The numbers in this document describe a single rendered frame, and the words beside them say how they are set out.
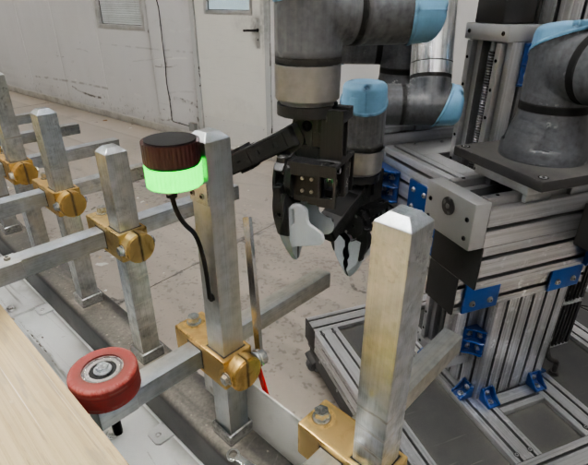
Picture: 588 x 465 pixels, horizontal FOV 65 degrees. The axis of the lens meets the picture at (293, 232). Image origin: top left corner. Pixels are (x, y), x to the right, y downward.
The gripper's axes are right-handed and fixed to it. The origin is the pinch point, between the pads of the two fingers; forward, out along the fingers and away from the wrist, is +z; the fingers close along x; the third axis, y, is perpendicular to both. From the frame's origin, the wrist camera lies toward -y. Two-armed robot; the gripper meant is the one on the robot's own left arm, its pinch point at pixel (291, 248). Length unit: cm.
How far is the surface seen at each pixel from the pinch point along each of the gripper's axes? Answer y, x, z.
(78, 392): -14.8, -25.6, 8.8
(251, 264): -5.1, -2.3, 2.5
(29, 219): -75, 15, 16
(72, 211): -49.0, 6.2, 6.0
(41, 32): -540, 413, 9
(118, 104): -388, 371, 81
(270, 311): -4.6, 2.4, 13.7
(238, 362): -2.9, -10.8, 12.4
